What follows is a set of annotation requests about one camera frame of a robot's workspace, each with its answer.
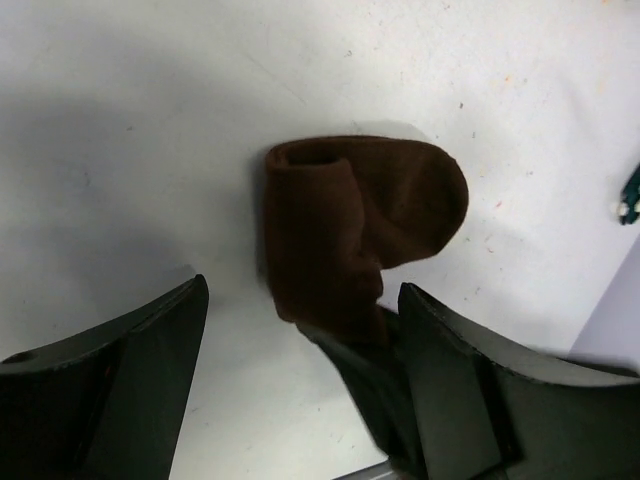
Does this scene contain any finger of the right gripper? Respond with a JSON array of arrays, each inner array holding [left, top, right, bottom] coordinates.
[[300, 306, 425, 465]]

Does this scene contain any dark green cartoon sock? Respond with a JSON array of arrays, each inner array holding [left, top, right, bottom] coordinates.
[[617, 165, 640, 225]]

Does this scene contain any brown striped-cuff sock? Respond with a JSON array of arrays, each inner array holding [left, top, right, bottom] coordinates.
[[263, 136, 469, 345]]

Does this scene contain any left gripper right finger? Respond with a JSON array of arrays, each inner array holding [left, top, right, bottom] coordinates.
[[398, 283, 639, 479]]

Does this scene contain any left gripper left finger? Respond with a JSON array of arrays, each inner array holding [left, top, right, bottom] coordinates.
[[1, 275, 209, 479]]

